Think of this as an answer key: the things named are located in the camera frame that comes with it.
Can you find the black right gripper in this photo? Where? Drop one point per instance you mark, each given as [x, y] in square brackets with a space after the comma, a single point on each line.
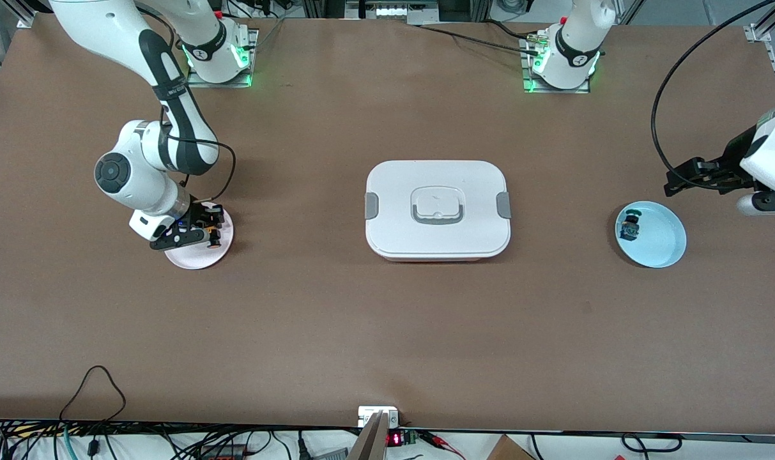
[199, 214]

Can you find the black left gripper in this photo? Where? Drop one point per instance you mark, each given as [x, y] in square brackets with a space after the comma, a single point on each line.
[733, 155]

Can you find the orange push-button switch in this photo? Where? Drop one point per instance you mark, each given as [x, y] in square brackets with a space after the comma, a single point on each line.
[214, 243]

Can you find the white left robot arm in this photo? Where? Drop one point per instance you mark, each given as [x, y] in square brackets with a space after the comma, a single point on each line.
[569, 57]

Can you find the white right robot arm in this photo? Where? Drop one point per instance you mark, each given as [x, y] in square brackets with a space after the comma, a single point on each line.
[151, 198]

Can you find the pink round plate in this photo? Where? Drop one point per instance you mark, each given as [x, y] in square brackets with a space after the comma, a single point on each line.
[199, 259]

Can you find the light blue round plate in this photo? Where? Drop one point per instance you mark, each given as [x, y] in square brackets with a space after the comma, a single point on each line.
[659, 243]

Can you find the white lidded lunch box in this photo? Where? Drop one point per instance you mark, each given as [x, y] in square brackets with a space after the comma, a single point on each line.
[438, 243]

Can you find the small white device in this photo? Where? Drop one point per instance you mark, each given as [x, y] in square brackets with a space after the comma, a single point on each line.
[369, 414]

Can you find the grey metal bar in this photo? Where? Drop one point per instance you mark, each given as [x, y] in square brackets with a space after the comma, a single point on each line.
[369, 444]

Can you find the red LED display module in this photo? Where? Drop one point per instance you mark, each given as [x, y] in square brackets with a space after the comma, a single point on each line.
[395, 439]

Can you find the red clip leads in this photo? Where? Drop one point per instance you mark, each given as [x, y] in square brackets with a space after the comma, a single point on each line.
[441, 442]

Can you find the brown cardboard box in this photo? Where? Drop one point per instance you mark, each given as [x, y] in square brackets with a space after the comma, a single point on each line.
[508, 450]

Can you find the green push-button switch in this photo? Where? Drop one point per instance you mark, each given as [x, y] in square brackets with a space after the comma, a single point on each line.
[630, 227]

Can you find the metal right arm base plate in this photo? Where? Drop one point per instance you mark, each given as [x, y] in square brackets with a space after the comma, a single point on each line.
[199, 82]

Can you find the aluminium profile rail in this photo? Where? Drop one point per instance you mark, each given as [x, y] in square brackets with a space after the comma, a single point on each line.
[18, 13]
[758, 32]

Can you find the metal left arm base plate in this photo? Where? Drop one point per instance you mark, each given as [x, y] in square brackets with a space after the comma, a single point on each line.
[534, 88]

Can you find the aluminium frame with white label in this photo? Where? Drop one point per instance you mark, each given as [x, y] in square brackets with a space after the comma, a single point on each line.
[390, 11]

